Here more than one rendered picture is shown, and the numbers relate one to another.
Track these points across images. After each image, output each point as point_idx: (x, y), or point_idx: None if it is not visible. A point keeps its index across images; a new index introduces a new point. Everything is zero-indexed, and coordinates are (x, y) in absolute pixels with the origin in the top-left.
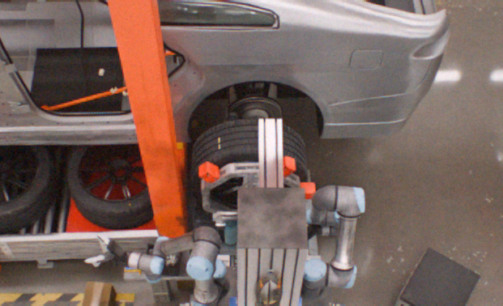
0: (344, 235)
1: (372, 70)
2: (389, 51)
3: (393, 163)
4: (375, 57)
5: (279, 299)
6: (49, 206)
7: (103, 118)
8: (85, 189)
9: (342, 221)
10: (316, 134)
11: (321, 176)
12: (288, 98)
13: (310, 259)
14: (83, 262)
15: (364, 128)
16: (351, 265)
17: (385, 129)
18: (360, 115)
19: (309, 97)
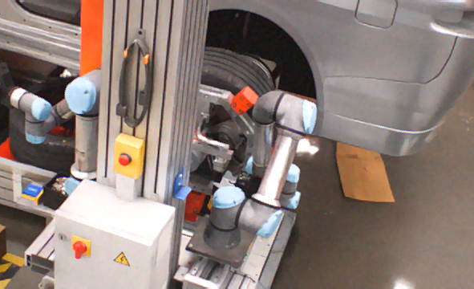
0: (277, 156)
1: (381, 31)
2: (404, 4)
3: (404, 246)
4: (386, 10)
5: (144, 99)
6: None
7: (73, 28)
8: (25, 114)
9: (279, 136)
10: (322, 192)
11: (309, 229)
12: (305, 152)
13: (228, 186)
14: None
15: (364, 131)
16: (276, 204)
17: (389, 140)
18: (362, 105)
19: (330, 159)
